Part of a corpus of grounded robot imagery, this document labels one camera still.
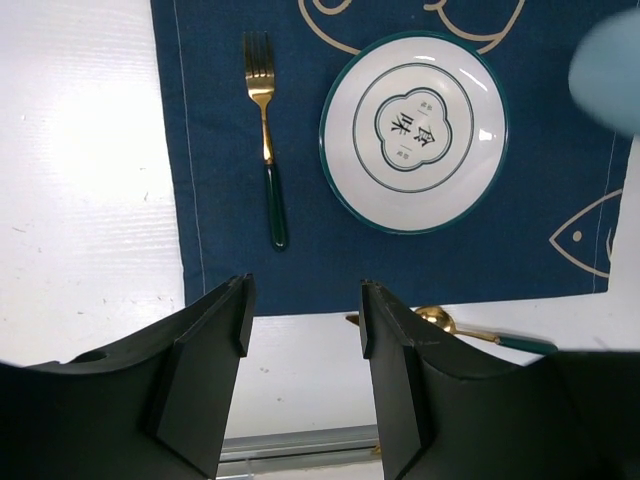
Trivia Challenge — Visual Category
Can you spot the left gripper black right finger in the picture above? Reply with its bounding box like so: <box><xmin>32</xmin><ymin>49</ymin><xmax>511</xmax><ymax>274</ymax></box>
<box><xmin>359</xmin><ymin>280</ymin><xmax>639</xmax><ymax>479</ymax></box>

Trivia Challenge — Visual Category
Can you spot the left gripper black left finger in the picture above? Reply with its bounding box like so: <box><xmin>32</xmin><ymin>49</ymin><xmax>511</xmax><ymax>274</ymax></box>
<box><xmin>1</xmin><ymin>274</ymin><xmax>256</xmax><ymax>479</ymax></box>

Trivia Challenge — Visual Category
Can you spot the gold knife green handle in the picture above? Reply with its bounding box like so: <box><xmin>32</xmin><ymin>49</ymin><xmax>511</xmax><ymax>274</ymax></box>
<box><xmin>346</xmin><ymin>315</ymin><xmax>360</xmax><ymax>326</ymax></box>

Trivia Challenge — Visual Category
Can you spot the white plate with dark rim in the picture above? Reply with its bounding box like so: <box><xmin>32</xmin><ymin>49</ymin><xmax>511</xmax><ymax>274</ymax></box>
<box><xmin>319</xmin><ymin>31</ymin><xmax>510</xmax><ymax>235</ymax></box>

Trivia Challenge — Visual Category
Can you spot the blue placemat with whale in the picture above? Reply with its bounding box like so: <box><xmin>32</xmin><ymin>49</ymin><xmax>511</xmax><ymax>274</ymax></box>
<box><xmin>151</xmin><ymin>1</ymin><xmax>632</xmax><ymax>315</ymax></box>

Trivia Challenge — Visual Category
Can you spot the aluminium front rail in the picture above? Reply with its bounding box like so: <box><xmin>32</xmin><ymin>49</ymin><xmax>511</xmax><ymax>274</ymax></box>
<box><xmin>220</xmin><ymin>425</ymin><xmax>378</xmax><ymax>463</ymax></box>

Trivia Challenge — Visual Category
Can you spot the gold spoon green handle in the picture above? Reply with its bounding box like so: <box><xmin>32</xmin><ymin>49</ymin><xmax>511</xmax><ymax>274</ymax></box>
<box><xmin>415</xmin><ymin>306</ymin><xmax>558</xmax><ymax>355</ymax></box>

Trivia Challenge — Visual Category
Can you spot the gold fork green handle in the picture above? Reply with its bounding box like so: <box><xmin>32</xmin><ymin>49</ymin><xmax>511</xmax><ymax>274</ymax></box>
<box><xmin>243</xmin><ymin>32</ymin><xmax>289</xmax><ymax>252</ymax></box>

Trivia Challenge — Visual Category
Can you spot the light blue mug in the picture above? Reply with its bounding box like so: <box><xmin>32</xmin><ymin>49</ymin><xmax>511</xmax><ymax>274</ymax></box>
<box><xmin>568</xmin><ymin>8</ymin><xmax>639</xmax><ymax>137</ymax></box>

